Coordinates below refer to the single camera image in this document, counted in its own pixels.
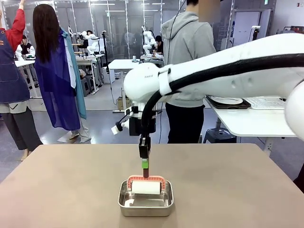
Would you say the white round plate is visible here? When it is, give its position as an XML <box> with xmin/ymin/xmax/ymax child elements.
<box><xmin>210</xmin><ymin>95</ymin><xmax>244</xmax><ymax>105</ymax></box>

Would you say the white arm strap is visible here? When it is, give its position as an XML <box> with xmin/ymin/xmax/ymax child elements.
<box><xmin>158</xmin><ymin>68</ymin><xmax>172</xmax><ymax>95</ymax></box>

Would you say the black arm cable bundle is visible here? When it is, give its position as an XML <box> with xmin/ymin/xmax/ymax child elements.
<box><xmin>140</xmin><ymin>53</ymin><xmax>304</xmax><ymax>143</ymax></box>

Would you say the dark metal serving tray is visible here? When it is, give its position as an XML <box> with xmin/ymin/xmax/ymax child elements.
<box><xmin>205</xmin><ymin>94</ymin><xmax>252</xmax><ymax>110</ymax></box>

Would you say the white camera on stand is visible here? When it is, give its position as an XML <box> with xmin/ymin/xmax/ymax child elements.
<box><xmin>251</xmin><ymin>25</ymin><xmax>261</xmax><ymax>41</ymax></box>

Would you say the seated person black top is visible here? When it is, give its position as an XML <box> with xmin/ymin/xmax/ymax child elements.
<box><xmin>153</xmin><ymin>35</ymin><xmax>165</xmax><ymax>56</ymax></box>

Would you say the pink handled lint roller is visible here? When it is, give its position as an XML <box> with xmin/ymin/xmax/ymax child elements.
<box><xmin>127</xmin><ymin>169</ymin><xmax>166</xmax><ymax>196</ymax></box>

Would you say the seated person varsity jacket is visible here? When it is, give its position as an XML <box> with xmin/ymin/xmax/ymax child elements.
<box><xmin>15</xmin><ymin>35</ymin><xmax>37</xmax><ymax>60</ymax></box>

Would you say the white grid tray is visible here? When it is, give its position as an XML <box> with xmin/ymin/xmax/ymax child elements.
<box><xmin>244</xmin><ymin>96</ymin><xmax>289</xmax><ymax>110</ymax></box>

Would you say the small steel rectangular container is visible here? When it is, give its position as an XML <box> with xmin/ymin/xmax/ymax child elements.
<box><xmin>117</xmin><ymin>179</ymin><xmax>174</xmax><ymax>217</ymax></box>

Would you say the mannequin red shirt denim apron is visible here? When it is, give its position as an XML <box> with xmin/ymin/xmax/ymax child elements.
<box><xmin>0</xmin><ymin>0</ymin><xmax>43</xmax><ymax>162</ymax></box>

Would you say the white robot workbench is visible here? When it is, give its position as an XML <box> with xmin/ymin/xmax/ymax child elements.
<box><xmin>73</xmin><ymin>54</ymin><xmax>102</xmax><ymax>95</ymax></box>

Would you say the background machine red part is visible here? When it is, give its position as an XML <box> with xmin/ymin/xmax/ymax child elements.
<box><xmin>283</xmin><ymin>25</ymin><xmax>304</xmax><ymax>34</ymax></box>

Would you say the white desk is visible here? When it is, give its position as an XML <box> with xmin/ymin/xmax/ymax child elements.
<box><xmin>14</xmin><ymin>59</ymin><xmax>43</xmax><ymax>98</ymax></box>
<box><xmin>108</xmin><ymin>58</ymin><xmax>165</xmax><ymax>113</ymax></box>

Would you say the white computer case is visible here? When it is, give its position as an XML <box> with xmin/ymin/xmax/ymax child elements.
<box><xmin>102</xmin><ymin>66</ymin><xmax>116</xmax><ymax>85</ymax></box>

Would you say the cardboard box under desk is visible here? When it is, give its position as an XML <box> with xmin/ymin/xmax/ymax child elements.
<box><xmin>117</xmin><ymin>96</ymin><xmax>132</xmax><ymax>111</ymax></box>

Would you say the thin black hanging cable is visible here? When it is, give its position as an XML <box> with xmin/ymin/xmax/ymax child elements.
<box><xmin>158</xmin><ymin>0</ymin><xmax>187</xmax><ymax>143</ymax></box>

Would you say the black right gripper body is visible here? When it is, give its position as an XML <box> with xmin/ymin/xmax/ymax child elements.
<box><xmin>136</xmin><ymin>117</ymin><xmax>156</xmax><ymax>140</ymax></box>

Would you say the wrist camera with white connector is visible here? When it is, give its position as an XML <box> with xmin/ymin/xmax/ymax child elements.
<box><xmin>111</xmin><ymin>106</ymin><xmax>140</xmax><ymax>136</ymax></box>

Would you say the person in grey hoodie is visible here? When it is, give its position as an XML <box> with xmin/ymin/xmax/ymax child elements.
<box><xmin>161</xmin><ymin>0</ymin><xmax>220</xmax><ymax>144</ymax></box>

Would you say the long-haired person in blue cape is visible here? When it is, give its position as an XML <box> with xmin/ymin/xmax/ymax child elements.
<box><xmin>32</xmin><ymin>3</ymin><xmax>92</xmax><ymax>143</ymax></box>

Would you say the white side table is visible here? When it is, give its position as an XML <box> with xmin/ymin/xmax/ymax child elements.
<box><xmin>203</xmin><ymin>95</ymin><xmax>299</xmax><ymax>157</ymax></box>

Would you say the black camera stand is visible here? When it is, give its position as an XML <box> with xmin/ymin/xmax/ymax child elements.
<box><xmin>101</xmin><ymin>30</ymin><xmax>110</xmax><ymax>72</ymax></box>

